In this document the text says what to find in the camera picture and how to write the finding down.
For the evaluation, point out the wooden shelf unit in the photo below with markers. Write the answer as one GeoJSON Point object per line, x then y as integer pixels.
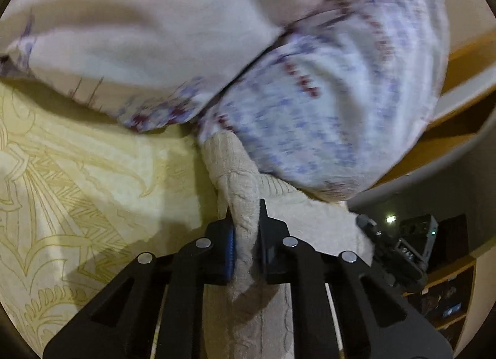
{"type": "Point", "coordinates": [465, 57]}

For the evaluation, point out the white and pink floral pillow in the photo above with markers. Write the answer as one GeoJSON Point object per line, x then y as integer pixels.
{"type": "Point", "coordinates": [329, 111]}

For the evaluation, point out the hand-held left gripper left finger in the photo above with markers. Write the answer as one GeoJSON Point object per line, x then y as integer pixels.
{"type": "Point", "coordinates": [229, 254]}

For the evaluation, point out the wooden shelf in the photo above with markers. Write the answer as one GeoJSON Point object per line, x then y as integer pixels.
{"type": "Point", "coordinates": [453, 297]}

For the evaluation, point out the yellow patterned blanket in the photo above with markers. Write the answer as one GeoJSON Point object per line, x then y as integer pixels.
{"type": "Point", "coordinates": [77, 188]}

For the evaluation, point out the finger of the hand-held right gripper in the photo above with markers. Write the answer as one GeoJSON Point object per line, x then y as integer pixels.
{"type": "Point", "coordinates": [370, 225]}

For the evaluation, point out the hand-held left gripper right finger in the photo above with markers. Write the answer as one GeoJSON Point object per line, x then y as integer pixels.
{"type": "Point", "coordinates": [271, 254]}

